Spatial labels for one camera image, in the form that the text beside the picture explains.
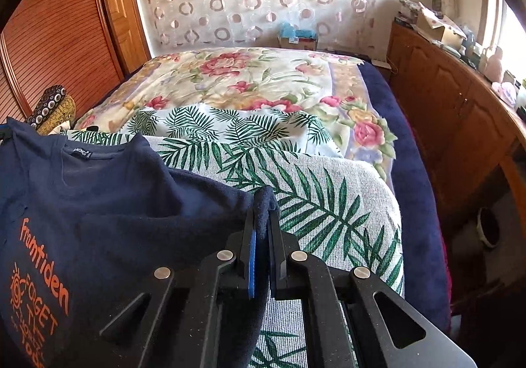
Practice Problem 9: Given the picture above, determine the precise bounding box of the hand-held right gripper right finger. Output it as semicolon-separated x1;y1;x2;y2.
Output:
267;210;477;368

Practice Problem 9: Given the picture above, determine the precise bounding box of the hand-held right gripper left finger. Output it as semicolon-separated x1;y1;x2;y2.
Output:
99;210;264;368

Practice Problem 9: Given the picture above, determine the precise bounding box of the navy blue printed t-shirt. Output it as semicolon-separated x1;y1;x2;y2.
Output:
0;117;282;368

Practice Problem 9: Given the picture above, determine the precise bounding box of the palm leaf print bedsheet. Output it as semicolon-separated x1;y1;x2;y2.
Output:
61;103;405;368

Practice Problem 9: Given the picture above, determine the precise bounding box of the navy blue blanket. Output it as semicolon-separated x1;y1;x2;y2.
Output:
357;62;453;336

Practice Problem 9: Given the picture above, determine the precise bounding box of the floral quilt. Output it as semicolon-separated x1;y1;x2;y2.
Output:
72;47;399;184

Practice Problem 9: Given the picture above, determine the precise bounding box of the round bowl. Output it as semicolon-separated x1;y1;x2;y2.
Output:
477;207;501;247

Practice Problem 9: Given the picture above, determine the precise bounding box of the cardboard box with blue contents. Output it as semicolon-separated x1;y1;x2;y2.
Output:
277;23;319;52

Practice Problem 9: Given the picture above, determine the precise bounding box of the long wooden cabinet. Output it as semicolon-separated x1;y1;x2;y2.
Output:
386;21;526;237

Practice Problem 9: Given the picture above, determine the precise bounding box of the yellow and black cushion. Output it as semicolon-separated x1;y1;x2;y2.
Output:
37;96;77;135

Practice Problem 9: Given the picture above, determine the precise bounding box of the dark circle-patterned pillow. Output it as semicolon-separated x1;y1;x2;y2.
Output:
25;84;68;124

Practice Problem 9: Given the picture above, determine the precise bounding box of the white pink cap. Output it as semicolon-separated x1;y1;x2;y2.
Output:
493;82;518;106

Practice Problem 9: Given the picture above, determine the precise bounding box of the open cardboard box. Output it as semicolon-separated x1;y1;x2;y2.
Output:
415;2;467;46

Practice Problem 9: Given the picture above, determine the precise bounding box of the pale pink jug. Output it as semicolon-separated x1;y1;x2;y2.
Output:
487;48;504;83

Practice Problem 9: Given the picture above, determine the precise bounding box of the wooden wardrobe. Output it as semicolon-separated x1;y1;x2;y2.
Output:
0;0;153;126

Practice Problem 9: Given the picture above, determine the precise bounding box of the window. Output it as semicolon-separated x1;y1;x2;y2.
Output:
479;0;526;77

